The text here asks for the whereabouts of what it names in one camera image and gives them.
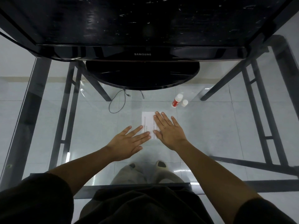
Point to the person's left little finger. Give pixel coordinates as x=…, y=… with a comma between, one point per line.
x=126, y=131

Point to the black flat screen television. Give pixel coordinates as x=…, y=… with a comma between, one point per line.
x=144, y=25

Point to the person's left middle finger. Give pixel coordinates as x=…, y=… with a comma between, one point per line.
x=143, y=134

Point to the white glue stick cap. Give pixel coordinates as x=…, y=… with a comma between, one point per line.
x=185, y=103

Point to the person's left forearm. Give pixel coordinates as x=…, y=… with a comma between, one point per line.
x=86, y=167

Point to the dark metal table frame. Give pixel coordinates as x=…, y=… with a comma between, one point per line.
x=261, y=128

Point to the white printed paper sheet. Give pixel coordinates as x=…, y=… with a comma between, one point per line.
x=147, y=121

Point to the person's right little finger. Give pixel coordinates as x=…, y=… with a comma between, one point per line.
x=175, y=123

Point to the dark shirt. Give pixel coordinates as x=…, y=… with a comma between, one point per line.
x=144, y=207

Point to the person's right hand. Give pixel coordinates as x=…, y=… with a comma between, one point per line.
x=170, y=135

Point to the person's left thumb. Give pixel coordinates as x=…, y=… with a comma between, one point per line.
x=137, y=150

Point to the black oval television stand base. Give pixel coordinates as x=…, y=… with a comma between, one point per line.
x=142, y=74

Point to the person's left hand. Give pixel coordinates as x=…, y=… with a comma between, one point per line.
x=125, y=146

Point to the person's right middle finger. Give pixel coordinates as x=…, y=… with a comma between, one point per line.
x=161, y=118

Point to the person's right forearm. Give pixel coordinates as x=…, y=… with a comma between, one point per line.
x=210, y=174

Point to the beige slipper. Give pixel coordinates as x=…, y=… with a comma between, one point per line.
x=161, y=163
x=132, y=165

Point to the person's right thumb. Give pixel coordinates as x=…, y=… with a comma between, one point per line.
x=157, y=133

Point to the beige trousers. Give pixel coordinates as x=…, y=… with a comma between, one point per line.
x=130, y=176

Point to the red and white glue stick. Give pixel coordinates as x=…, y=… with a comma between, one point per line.
x=175, y=101

